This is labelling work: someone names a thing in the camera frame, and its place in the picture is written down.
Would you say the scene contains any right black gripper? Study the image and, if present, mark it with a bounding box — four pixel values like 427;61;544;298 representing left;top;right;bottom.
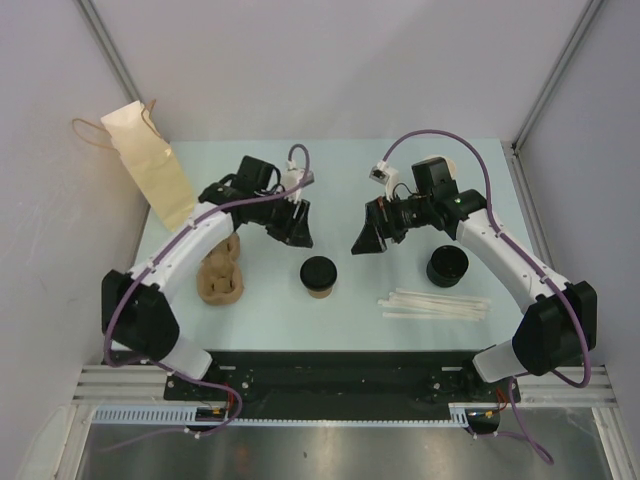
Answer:
351;191;433;255

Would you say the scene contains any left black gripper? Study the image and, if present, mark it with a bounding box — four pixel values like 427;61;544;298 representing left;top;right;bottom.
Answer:
252;190;312;248

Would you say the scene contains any black cup lid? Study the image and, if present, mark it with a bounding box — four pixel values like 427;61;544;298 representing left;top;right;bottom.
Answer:
299;256;338;292

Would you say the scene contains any brown pulp cup carrier stack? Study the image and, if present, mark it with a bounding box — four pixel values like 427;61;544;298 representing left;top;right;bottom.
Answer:
196;233;244;306

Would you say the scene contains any single paper cup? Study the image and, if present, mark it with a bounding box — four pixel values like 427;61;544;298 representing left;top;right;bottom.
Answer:
307;286;333;299

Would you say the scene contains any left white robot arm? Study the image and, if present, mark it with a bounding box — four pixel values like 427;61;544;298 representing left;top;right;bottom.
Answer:
101;156;314;400

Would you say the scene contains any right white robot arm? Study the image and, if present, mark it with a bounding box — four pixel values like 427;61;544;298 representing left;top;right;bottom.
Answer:
351;157;597;401

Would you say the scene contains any white wrapped straws bundle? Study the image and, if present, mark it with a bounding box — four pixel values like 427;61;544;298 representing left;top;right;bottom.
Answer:
377;288;491;322

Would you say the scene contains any stack of black lids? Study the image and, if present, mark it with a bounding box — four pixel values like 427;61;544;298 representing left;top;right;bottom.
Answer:
426;245;469;288

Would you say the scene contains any stack of paper cups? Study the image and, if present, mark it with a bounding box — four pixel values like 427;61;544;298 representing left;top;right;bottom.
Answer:
442;156;457;183

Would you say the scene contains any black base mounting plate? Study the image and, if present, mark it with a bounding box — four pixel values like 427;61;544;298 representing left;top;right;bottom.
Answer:
164;349;521;419

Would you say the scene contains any brown paper bag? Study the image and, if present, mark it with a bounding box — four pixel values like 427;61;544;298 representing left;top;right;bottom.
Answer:
71;100;195;232

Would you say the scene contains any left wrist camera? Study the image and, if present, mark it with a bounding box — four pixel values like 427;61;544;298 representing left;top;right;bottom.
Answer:
280;160;315;204

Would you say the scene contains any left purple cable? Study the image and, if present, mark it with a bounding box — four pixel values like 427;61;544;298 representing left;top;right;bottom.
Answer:
97;143;314;454

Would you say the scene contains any white slotted cable duct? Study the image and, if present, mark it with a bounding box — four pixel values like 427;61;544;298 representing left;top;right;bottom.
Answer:
92;404;498;429

